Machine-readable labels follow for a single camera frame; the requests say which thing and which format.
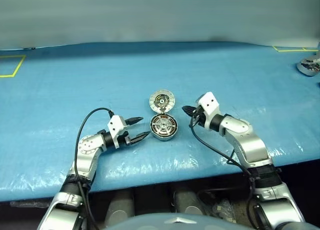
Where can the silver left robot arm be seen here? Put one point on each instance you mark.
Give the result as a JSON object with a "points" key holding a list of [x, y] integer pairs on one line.
{"points": [[85, 150]]}

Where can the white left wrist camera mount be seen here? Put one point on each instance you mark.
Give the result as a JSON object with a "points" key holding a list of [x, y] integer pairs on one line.
{"points": [[115, 123]]}

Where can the motor housing with copper windings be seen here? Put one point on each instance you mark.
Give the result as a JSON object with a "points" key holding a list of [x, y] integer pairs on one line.
{"points": [[162, 138]]}

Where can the grey domed shape with emblem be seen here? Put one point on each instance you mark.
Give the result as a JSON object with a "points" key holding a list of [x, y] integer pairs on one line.
{"points": [[175, 223]]}

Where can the spoked silver rotor black rim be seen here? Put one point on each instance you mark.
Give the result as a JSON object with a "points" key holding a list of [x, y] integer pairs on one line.
{"points": [[163, 126]]}

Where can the shiny chrome metal part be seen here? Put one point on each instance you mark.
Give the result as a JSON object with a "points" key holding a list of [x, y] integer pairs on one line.
{"points": [[307, 67]]}

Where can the blue plastic table cover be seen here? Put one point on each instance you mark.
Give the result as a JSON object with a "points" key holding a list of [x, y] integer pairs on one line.
{"points": [[75, 90]]}

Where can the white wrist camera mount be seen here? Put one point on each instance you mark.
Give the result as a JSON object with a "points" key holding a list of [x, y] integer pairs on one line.
{"points": [[210, 102], [115, 123]]}

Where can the silver motor lid circuit board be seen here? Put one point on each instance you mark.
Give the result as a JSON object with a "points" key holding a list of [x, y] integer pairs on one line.
{"points": [[155, 100]]}

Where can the grey rounded cylinder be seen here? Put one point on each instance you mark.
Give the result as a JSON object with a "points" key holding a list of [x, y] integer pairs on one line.
{"points": [[120, 207], [187, 202]]}

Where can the clear plastic bag of parts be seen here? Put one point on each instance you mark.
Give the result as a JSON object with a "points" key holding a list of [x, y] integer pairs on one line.
{"points": [[221, 207]]}

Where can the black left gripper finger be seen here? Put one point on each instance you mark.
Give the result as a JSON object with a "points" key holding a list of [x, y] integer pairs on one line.
{"points": [[140, 137], [133, 121]]}

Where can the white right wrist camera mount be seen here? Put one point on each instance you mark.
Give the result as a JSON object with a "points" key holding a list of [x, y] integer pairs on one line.
{"points": [[210, 102]]}

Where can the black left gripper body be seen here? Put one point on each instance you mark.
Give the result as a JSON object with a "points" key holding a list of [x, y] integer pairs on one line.
{"points": [[125, 139]]}

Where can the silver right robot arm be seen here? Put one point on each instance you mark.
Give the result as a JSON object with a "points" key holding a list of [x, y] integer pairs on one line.
{"points": [[250, 142]]}

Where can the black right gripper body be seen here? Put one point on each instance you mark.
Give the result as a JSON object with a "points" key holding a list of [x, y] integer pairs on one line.
{"points": [[199, 116]]}

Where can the small black clip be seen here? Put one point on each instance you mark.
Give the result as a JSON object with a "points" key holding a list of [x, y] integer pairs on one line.
{"points": [[32, 48]]}

